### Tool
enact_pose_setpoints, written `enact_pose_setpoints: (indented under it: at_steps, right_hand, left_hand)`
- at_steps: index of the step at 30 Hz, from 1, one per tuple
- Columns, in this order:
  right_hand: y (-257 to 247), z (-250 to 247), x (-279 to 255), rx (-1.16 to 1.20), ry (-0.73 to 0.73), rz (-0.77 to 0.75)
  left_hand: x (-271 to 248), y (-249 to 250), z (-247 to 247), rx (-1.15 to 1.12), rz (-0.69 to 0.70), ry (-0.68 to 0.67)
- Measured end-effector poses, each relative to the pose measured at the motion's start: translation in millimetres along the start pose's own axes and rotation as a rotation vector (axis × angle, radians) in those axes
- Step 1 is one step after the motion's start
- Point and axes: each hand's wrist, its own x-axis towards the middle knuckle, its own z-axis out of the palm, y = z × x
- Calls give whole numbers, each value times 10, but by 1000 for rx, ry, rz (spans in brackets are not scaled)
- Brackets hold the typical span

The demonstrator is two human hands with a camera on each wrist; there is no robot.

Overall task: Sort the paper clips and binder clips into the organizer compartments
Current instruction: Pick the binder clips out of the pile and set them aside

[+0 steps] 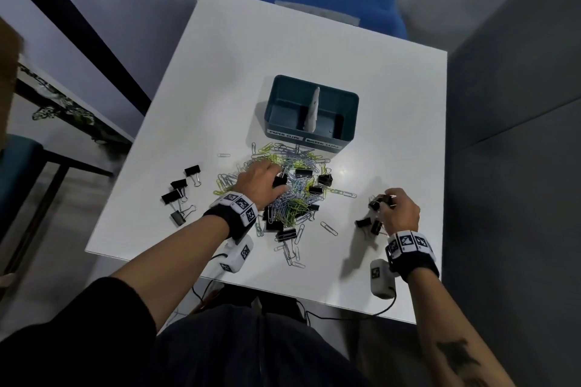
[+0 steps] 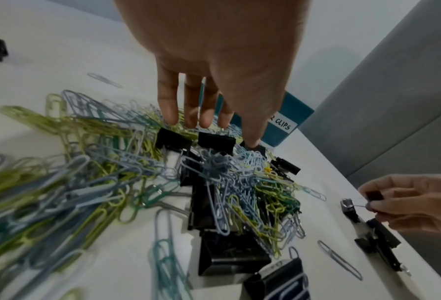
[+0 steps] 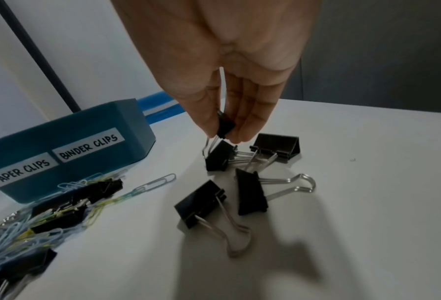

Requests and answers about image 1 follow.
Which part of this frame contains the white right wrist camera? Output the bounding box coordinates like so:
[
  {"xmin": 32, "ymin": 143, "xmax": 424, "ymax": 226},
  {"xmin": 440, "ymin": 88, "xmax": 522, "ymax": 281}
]
[{"xmin": 370, "ymin": 258, "xmax": 396, "ymax": 300}]

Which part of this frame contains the black camera cable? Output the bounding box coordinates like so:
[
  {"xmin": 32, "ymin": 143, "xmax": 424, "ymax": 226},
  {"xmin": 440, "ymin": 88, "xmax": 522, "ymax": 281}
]
[
  {"xmin": 190, "ymin": 253, "xmax": 228, "ymax": 310},
  {"xmin": 295, "ymin": 291, "xmax": 398, "ymax": 322}
]

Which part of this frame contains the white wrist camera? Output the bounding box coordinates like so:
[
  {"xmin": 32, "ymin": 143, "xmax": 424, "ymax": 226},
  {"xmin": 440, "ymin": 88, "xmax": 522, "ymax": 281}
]
[
  {"xmin": 219, "ymin": 235, "xmax": 254, "ymax": 274},
  {"xmin": 370, "ymin": 258, "xmax": 396, "ymax": 300}
]

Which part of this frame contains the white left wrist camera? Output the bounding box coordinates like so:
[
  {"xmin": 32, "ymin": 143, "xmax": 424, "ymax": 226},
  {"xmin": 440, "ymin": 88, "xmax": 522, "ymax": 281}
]
[{"xmin": 219, "ymin": 235, "xmax": 254, "ymax": 274}]

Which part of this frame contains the black right camera cable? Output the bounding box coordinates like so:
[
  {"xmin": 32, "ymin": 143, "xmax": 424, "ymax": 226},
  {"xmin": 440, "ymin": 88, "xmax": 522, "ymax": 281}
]
[{"xmin": 295, "ymin": 291, "xmax": 398, "ymax": 322}]

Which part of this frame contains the person's right hand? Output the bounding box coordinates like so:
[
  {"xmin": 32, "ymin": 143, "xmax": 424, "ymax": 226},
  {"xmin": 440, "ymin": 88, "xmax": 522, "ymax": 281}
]
[{"xmin": 375, "ymin": 187, "xmax": 422, "ymax": 239}]

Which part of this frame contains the brown cardboard box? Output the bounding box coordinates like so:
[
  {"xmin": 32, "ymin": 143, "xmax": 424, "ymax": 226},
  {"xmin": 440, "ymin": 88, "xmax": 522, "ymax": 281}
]
[{"xmin": 0, "ymin": 17, "xmax": 26, "ymax": 147}]

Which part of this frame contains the person's right forearm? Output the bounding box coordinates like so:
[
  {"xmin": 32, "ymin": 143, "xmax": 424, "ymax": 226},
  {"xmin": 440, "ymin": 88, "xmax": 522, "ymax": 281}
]
[{"xmin": 401, "ymin": 264, "xmax": 516, "ymax": 387}]

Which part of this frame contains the pile of coloured paper clips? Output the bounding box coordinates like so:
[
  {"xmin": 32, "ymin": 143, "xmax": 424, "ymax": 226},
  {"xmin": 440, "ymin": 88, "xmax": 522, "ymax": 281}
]
[{"xmin": 213, "ymin": 140, "xmax": 359, "ymax": 270}]

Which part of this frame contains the person's left forearm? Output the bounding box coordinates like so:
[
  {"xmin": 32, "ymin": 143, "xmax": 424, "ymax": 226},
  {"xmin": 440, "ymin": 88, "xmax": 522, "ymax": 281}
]
[{"xmin": 110, "ymin": 214, "xmax": 231, "ymax": 337}]

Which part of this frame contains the black left camera cable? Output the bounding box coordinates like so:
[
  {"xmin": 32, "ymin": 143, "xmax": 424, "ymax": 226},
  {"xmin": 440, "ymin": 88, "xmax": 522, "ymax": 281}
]
[{"xmin": 190, "ymin": 253, "xmax": 228, "ymax": 310}]

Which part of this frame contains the person's left hand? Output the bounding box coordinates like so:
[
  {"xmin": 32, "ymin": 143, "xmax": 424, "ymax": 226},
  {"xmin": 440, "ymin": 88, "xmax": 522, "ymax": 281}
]
[{"xmin": 234, "ymin": 158, "xmax": 290, "ymax": 212}]

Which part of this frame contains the teal stool with black frame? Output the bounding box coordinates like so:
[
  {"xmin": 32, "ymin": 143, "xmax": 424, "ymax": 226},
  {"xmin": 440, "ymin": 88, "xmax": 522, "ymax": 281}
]
[{"xmin": 0, "ymin": 135, "xmax": 114, "ymax": 292}]

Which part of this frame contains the person's black clothing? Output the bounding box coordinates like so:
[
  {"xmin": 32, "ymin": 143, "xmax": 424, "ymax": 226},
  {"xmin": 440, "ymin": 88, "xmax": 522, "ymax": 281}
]
[{"xmin": 0, "ymin": 276, "xmax": 371, "ymax": 387}]

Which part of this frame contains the teal divided organizer box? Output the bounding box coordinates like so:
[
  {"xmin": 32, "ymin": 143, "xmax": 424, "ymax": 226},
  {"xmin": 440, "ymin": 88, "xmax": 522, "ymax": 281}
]
[{"xmin": 264, "ymin": 74, "xmax": 360, "ymax": 155}]

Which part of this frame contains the side table with leaf pattern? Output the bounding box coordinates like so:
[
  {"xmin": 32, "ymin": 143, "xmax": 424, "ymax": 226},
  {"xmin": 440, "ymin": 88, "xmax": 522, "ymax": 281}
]
[{"xmin": 16, "ymin": 53, "xmax": 135, "ymax": 145}]

